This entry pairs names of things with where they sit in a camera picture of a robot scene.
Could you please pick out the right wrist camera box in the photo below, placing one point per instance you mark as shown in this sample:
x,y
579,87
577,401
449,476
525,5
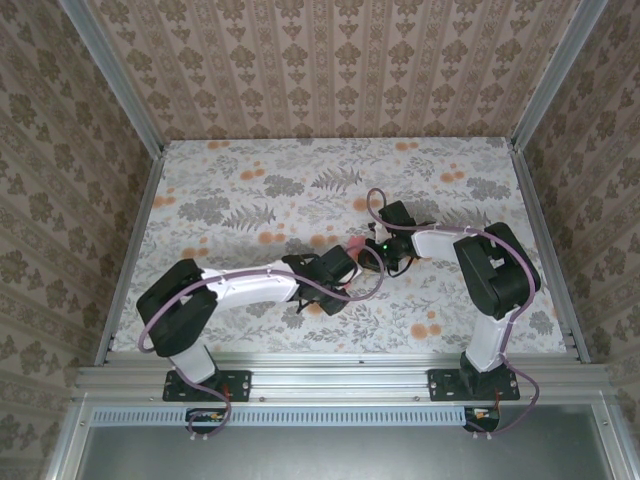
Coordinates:
x,y
397,214

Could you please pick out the aluminium cross rail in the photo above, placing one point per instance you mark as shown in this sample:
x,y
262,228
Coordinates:
x,y
340,375

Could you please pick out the grey metal panel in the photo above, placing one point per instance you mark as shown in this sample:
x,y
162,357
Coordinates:
x,y
340,455

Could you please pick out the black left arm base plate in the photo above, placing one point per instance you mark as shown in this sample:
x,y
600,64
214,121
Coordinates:
x,y
235,385

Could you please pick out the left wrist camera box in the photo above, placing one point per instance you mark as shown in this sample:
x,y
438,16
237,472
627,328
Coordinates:
x,y
329,306

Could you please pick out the aluminium side rail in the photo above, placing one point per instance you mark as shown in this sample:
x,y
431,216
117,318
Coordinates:
x,y
537,220
137,235

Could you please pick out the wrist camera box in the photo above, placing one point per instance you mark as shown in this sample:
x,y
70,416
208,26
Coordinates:
x,y
397,214
329,306

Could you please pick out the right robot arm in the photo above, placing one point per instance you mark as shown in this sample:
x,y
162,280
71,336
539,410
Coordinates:
x,y
490,340

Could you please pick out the pink square paper sheet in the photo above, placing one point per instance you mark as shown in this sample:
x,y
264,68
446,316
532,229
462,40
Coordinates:
x,y
355,246

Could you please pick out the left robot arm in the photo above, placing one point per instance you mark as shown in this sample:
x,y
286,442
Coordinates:
x,y
250,287

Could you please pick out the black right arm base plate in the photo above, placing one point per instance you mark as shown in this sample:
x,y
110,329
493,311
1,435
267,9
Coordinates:
x,y
442,385

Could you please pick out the aluminium frame post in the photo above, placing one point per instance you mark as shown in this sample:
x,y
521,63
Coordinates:
x,y
115,75
555,75

